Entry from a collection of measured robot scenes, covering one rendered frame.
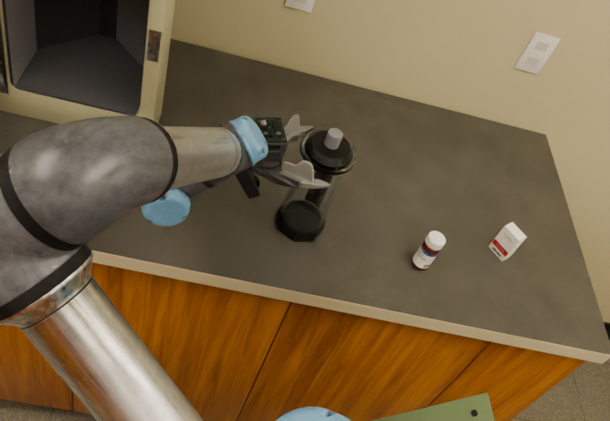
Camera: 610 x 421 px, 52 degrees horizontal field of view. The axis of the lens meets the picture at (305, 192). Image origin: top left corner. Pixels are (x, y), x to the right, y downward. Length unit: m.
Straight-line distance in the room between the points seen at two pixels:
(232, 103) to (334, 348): 0.63
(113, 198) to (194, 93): 0.97
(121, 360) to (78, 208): 0.18
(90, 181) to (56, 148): 0.04
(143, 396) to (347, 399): 1.04
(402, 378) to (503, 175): 0.58
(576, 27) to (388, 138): 0.55
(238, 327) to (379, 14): 0.84
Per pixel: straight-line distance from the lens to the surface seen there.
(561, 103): 1.90
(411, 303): 1.30
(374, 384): 1.61
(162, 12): 1.19
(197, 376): 1.64
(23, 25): 1.40
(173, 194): 0.97
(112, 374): 0.69
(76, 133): 0.61
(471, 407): 0.91
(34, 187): 0.60
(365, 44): 1.69
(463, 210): 1.53
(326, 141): 1.14
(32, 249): 0.63
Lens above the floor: 1.93
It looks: 46 degrees down
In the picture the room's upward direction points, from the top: 21 degrees clockwise
